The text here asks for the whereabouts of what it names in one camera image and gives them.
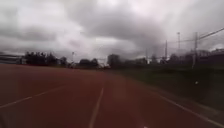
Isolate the dark tree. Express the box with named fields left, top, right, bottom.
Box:
left=107, top=53, right=122, bottom=69

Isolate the clump of dark trees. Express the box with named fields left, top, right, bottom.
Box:
left=78, top=58, right=100, bottom=69

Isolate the red running track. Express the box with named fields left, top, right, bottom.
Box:
left=0, top=63, right=224, bottom=128

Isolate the utility pole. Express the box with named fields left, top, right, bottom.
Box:
left=192, top=31, right=199, bottom=70
left=163, top=39, right=168, bottom=62

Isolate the grass bank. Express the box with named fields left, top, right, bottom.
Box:
left=113, top=64, right=224, bottom=113

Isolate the tall thin pole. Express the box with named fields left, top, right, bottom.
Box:
left=176, top=31, right=182, bottom=56

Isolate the row of dark trees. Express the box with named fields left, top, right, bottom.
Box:
left=23, top=51, right=68, bottom=67

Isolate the long low building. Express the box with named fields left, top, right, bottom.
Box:
left=0, top=53, right=26, bottom=66

